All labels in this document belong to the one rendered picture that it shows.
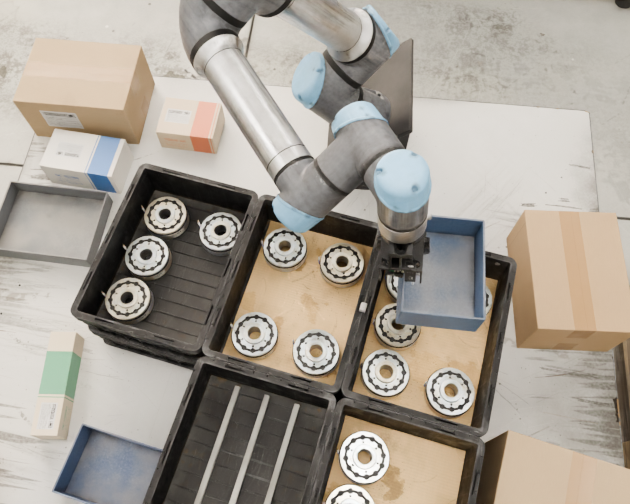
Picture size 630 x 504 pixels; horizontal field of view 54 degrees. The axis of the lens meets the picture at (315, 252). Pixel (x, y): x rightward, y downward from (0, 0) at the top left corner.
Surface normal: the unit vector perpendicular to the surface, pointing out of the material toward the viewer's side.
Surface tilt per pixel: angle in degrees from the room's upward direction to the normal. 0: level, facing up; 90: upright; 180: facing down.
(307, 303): 0
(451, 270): 1
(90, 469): 0
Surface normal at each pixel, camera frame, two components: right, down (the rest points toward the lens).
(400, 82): -0.70, -0.34
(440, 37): 0.00, -0.41
